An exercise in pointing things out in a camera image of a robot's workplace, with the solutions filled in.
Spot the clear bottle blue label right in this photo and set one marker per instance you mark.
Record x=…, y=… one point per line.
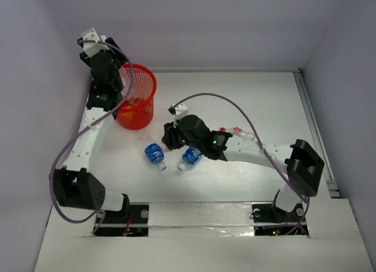
x=189, y=158

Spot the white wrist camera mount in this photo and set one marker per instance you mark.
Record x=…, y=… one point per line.
x=178, y=110
x=90, y=43

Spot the red plastic mesh bin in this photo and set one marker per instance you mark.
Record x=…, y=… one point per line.
x=146, y=84

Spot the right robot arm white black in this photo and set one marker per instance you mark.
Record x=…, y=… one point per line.
x=299, y=164

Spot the small orange juice bottle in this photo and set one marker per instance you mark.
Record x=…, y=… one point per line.
x=126, y=112

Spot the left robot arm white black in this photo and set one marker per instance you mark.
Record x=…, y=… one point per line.
x=74, y=184

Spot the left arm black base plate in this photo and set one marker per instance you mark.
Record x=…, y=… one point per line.
x=135, y=224

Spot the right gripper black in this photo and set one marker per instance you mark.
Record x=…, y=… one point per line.
x=170, y=136

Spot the clear bottle blue label left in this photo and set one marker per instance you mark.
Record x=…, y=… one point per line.
x=152, y=150

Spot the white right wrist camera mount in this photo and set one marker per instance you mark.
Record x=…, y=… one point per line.
x=178, y=110

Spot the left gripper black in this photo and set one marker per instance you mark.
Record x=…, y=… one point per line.
x=118, y=54

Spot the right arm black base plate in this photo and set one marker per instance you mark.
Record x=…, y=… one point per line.
x=271, y=221

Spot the clear bottle blue label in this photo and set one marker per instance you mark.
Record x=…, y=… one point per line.
x=152, y=150
x=189, y=158

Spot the clear bottle with red cap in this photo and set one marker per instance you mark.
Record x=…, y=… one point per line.
x=236, y=131

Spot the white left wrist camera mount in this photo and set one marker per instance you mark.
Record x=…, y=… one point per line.
x=90, y=43

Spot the clear bottle with white cap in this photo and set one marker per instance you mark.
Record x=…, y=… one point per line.
x=130, y=94

